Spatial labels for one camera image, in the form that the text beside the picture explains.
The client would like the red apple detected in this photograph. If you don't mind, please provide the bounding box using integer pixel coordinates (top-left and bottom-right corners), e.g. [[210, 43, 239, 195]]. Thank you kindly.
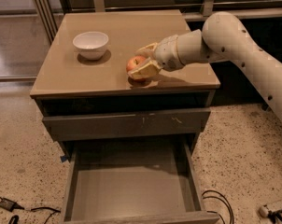
[[126, 56, 146, 72]]

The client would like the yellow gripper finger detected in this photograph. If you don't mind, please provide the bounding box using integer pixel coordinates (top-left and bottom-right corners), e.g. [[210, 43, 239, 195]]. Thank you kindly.
[[135, 42, 158, 59], [127, 59, 162, 80]]

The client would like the closed grey top drawer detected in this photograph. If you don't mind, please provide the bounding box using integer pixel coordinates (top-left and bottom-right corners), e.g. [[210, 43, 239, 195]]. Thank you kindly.
[[43, 108, 210, 142]]

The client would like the black looped cable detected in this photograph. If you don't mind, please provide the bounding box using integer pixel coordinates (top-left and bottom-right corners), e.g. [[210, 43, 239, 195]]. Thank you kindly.
[[201, 189, 235, 224]]

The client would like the white ceramic bowl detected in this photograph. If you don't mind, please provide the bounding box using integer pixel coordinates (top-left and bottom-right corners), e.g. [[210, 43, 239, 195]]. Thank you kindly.
[[73, 32, 109, 60]]

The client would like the open grey middle drawer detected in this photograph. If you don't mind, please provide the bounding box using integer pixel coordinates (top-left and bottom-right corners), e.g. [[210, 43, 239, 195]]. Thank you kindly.
[[61, 144, 219, 224]]

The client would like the white power strip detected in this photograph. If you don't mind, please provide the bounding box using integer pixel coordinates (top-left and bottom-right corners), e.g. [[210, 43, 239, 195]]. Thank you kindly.
[[259, 200, 282, 217]]

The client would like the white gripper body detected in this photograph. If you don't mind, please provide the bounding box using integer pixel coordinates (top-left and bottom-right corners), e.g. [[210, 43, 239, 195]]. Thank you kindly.
[[154, 35, 184, 72]]

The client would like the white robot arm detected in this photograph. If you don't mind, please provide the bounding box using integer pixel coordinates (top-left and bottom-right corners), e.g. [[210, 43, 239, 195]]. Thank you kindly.
[[128, 12, 282, 122]]

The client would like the blue tape piece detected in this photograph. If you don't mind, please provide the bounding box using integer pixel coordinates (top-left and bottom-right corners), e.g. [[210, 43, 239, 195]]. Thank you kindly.
[[60, 155, 67, 162]]

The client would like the black power adapter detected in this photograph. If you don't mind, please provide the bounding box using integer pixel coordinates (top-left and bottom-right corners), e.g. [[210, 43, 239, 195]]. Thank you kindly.
[[0, 198, 23, 212]]

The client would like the grey drawer cabinet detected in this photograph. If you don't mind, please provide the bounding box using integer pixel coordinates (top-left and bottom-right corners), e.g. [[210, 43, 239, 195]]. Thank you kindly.
[[29, 9, 221, 224]]

